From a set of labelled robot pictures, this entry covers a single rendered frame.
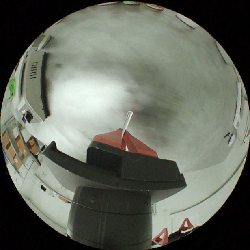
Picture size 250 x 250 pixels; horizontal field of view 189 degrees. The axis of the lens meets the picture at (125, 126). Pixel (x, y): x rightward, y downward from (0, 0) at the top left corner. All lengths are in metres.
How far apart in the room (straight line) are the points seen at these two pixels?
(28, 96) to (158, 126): 0.28
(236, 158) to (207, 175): 0.49
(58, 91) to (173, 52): 0.23
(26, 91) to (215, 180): 1.42
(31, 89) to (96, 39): 0.17
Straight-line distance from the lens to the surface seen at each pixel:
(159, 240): 0.35
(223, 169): 1.18
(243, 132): 0.75
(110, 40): 0.16
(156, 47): 0.16
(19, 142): 2.56
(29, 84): 0.23
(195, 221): 1.51
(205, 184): 1.29
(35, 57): 0.26
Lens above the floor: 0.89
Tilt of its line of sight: 62 degrees down
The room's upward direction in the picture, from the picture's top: 175 degrees counter-clockwise
